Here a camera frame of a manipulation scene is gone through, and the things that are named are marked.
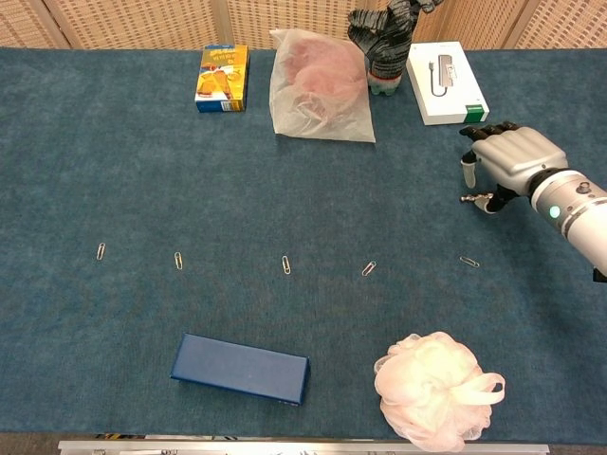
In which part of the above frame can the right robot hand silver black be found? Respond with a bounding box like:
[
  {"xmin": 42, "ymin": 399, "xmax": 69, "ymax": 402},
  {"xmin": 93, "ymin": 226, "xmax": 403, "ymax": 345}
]
[{"xmin": 458, "ymin": 120, "xmax": 569, "ymax": 215}]

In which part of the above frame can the white USB hub box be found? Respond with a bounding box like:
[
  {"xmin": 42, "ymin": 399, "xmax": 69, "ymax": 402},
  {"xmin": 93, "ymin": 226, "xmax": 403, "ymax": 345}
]
[{"xmin": 406, "ymin": 41, "xmax": 490, "ymax": 127}]

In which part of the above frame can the clear plastic bottle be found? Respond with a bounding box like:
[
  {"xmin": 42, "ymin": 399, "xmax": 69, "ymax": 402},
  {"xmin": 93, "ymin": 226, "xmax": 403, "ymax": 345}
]
[{"xmin": 368, "ymin": 70, "xmax": 404, "ymax": 97}]

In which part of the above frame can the grey knit work glove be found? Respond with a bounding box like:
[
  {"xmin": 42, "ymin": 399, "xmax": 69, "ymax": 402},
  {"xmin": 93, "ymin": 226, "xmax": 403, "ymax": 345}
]
[{"xmin": 347, "ymin": 0, "xmax": 445, "ymax": 81}]

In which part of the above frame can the white bag with pink mesh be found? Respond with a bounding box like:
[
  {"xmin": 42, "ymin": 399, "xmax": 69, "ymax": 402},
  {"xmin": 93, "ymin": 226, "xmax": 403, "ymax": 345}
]
[{"xmin": 268, "ymin": 27, "xmax": 377, "ymax": 144}]

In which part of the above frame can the blue felt table cover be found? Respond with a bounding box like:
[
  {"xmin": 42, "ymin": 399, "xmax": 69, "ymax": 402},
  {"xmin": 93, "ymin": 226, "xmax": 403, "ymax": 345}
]
[{"xmin": 0, "ymin": 45, "xmax": 607, "ymax": 440}]

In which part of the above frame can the pink mesh bath pouf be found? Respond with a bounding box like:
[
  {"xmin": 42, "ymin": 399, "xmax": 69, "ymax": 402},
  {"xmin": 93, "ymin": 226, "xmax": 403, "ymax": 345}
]
[{"xmin": 373, "ymin": 331, "xmax": 506, "ymax": 453}]

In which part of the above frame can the yellow snack box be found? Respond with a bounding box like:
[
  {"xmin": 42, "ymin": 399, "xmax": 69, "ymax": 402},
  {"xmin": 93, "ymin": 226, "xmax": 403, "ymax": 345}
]
[{"xmin": 194, "ymin": 45, "xmax": 250, "ymax": 114}]

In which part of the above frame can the blue rectangular box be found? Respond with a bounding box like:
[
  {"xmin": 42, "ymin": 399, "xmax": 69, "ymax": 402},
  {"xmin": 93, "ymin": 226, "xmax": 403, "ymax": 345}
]
[{"xmin": 170, "ymin": 333, "xmax": 311, "ymax": 408}]

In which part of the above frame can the wicker folding screen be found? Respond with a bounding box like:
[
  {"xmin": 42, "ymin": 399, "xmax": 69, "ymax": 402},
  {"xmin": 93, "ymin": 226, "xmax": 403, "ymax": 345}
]
[{"xmin": 0, "ymin": 0, "xmax": 607, "ymax": 51}]

